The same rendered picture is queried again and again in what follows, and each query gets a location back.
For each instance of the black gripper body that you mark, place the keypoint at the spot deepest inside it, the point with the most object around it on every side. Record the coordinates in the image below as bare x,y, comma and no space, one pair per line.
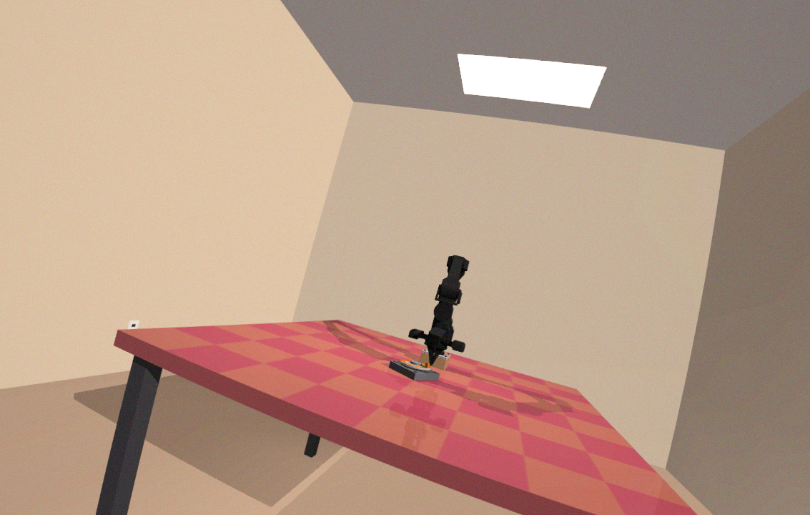
456,344

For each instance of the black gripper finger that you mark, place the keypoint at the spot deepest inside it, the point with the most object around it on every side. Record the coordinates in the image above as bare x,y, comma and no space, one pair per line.
431,348
437,353

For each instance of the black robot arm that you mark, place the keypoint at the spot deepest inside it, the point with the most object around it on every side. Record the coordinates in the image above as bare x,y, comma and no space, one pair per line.
449,292

